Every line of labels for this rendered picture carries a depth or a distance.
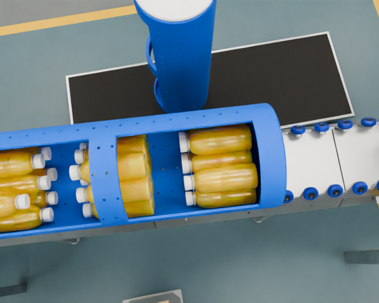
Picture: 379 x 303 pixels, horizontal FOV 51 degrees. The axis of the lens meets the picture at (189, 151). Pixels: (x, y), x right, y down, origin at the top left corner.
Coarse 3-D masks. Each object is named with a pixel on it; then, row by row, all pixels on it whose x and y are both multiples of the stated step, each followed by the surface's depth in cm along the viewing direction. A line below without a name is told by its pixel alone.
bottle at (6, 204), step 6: (0, 192) 104; (6, 192) 104; (12, 192) 106; (0, 198) 103; (6, 198) 103; (12, 198) 104; (0, 204) 102; (6, 204) 103; (12, 204) 103; (0, 210) 102; (6, 210) 103; (12, 210) 104; (0, 216) 104
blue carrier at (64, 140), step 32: (64, 128) 102; (96, 128) 101; (128, 128) 99; (160, 128) 99; (192, 128) 99; (256, 128) 97; (64, 160) 121; (96, 160) 95; (160, 160) 122; (256, 160) 123; (64, 192) 121; (96, 192) 95; (160, 192) 120; (256, 192) 117; (64, 224) 112; (96, 224) 102
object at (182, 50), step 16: (144, 16) 131; (208, 16) 134; (160, 32) 135; (176, 32) 134; (192, 32) 136; (208, 32) 145; (160, 48) 146; (176, 48) 143; (192, 48) 146; (208, 48) 157; (160, 64) 159; (176, 64) 155; (192, 64) 158; (208, 64) 172; (160, 80) 174; (176, 80) 169; (192, 80) 171; (208, 80) 192; (160, 96) 215; (176, 96) 185; (192, 96) 188; (176, 112) 206
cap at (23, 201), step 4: (20, 196) 104; (24, 196) 104; (28, 196) 107; (20, 200) 104; (24, 200) 104; (28, 200) 106; (20, 204) 104; (24, 204) 104; (28, 204) 106; (20, 208) 105; (24, 208) 105
